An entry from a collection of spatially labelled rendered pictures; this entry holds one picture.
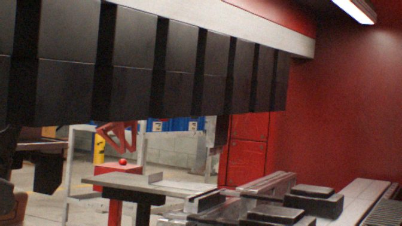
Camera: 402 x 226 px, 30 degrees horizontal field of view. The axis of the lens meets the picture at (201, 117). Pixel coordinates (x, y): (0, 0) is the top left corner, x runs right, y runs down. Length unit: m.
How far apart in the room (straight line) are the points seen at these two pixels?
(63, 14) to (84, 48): 0.07
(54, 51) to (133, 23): 0.23
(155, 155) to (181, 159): 0.42
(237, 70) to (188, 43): 0.33
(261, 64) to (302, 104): 0.68
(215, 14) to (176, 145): 8.73
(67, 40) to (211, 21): 0.55
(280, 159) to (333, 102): 0.26
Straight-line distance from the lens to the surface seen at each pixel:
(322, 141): 2.50
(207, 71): 1.46
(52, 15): 0.92
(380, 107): 2.48
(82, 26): 0.98
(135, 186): 1.68
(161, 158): 10.31
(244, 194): 1.67
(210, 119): 1.65
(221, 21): 1.52
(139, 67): 1.15
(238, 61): 1.66
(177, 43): 1.30
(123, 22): 1.09
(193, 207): 1.58
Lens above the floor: 1.25
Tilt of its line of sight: 3 degrees down
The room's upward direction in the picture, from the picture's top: 5 degrees clockwise
